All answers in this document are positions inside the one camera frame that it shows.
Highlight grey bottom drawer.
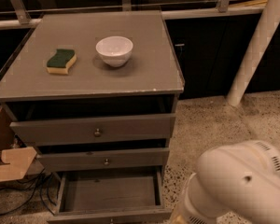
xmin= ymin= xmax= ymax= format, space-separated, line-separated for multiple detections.
xmin=48 ymin=167 xmax=171 ymax=224

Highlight grey drawer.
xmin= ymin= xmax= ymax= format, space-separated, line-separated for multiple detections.
xmin=48 ymin=167 xmax=171 ymax=224
xmin=10 ymin=114 xmax=175 ymax=147
xmin=37 ymin=147 xmax=169 ymax=172

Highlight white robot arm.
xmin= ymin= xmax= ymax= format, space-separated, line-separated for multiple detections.
xmin=169 ymin=140 xmax=280 ymax=224

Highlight grey wooden drawer cabinet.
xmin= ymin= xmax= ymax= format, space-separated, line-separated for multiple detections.
xmin=0 ymin=10 xmax=186 ymax=179

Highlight grey middle drawer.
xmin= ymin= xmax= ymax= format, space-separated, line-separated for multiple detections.
xmin=37 ymin=147 xmax=169 ymax=172

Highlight grey top drawer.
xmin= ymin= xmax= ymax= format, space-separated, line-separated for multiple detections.
xmin=10 ymin=114 xmax=175 ymax=147

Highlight white ceramic bowl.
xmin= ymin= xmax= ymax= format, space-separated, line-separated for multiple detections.
xmin=96 ymin=36 xmax=133 ymax=67

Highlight dark low cabinet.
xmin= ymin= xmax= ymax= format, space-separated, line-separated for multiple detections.
xmin=166 ymin=14 xmax=280 ymax=99

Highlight green yellow sponge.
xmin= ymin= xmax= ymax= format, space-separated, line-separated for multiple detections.
xmin=47 ymin=49 xmax=77 ymax=75

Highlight plywood box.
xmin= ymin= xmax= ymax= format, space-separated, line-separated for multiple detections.
xmin=0 ymin=106 xmax=36 ymax=182

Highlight white diagonal pillar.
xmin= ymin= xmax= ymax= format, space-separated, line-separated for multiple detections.
xmin=226 ymin=0 xmax=280 ymax=106

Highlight black floor cables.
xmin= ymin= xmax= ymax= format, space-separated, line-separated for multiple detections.
xmin=0 ymin=168 xmax=59 ymax=217

